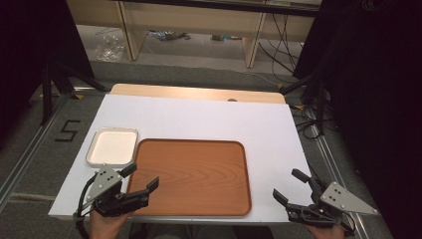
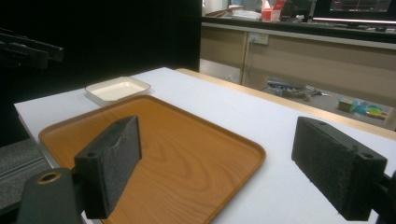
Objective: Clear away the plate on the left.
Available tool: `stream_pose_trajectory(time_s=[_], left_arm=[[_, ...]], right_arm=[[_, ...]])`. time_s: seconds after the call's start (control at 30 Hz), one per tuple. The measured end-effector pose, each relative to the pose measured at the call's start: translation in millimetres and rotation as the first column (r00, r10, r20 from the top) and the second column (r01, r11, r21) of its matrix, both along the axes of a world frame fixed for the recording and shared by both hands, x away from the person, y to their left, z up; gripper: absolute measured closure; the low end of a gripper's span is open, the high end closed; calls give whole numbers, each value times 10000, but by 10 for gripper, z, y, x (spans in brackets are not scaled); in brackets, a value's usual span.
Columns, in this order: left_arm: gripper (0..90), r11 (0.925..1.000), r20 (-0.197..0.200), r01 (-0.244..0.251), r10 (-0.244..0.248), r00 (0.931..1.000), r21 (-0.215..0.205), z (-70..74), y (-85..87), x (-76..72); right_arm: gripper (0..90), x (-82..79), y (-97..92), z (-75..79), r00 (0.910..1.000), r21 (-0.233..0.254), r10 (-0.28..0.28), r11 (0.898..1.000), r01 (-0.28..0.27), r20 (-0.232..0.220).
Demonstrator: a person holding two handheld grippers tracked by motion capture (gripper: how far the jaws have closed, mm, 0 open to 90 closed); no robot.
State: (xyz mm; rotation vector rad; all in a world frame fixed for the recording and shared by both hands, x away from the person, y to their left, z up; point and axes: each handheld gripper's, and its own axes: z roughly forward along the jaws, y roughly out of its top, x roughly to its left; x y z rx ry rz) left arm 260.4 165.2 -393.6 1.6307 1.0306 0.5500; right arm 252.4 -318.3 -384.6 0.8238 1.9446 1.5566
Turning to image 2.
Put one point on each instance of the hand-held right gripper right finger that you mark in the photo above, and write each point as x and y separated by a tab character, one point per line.
330	165

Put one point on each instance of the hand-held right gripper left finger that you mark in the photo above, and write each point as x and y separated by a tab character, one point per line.
109	161

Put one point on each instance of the colourful small toys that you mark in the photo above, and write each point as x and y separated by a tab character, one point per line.
364	109

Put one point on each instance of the white square plate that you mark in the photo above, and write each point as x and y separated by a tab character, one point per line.
116	89

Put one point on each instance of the brown wooden tray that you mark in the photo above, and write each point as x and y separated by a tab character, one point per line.
186	155

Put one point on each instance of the black curtain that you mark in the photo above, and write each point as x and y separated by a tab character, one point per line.
124	34

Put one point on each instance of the wooden shelf unit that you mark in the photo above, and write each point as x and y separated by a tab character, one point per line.
311	62

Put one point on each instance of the black computer mouse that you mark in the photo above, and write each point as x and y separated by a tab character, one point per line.
380	28

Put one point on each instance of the black computer monitor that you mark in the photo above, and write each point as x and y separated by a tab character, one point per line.
358	9

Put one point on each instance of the red and white box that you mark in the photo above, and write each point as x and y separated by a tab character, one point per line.
271	11

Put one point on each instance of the stack of white papers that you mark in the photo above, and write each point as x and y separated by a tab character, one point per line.
246	14

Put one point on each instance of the white wall socket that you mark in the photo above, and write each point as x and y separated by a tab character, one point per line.
259	38

